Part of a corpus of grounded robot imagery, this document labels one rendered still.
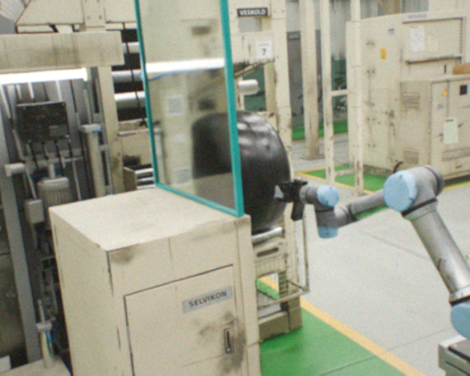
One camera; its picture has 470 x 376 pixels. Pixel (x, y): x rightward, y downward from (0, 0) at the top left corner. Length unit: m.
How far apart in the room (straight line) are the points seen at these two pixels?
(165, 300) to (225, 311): 0.19
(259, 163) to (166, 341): 1.03
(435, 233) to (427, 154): 5.10
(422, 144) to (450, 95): 0.62
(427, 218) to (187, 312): 0.78
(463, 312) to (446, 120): 5.31
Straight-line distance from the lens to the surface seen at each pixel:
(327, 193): 2.05
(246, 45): 2.77
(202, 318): 1.51
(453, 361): 2.12
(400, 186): 1.80
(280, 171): 2.35
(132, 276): 1.39
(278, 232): 2.54
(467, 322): 1.82
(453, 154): 7.15
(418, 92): 6.90
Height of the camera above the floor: 1.68
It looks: 13 degrees down
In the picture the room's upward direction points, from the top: 5 degrees counter-clockwise
